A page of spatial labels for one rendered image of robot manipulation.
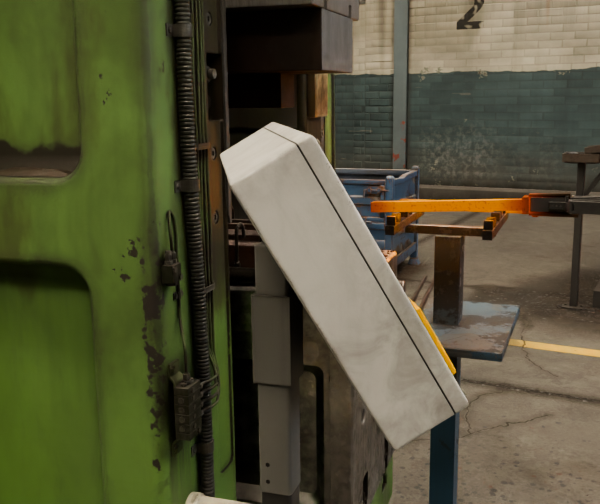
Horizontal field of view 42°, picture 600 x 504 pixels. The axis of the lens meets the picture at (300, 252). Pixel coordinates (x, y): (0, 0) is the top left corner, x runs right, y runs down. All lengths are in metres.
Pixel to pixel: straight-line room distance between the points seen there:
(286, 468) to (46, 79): 0.64
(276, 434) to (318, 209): 0.31
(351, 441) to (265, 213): 0.76
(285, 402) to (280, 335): 0.08
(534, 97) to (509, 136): 0.49
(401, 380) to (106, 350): 0.54
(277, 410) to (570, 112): 8.12
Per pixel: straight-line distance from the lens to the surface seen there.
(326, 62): 1.29
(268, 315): 0.82
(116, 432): 1.16
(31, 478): 1.36
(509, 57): 8.98
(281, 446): 0.87
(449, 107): 9.14
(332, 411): 1.33
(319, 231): 0.64
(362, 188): 5.06
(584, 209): 1.63
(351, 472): 1.37
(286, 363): 0.83
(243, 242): 1.36
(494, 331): 1.83
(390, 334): 0.68
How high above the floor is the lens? 1.23
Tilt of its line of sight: 11 degrees down
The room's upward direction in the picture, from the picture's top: 1 degrees counter-clockwise
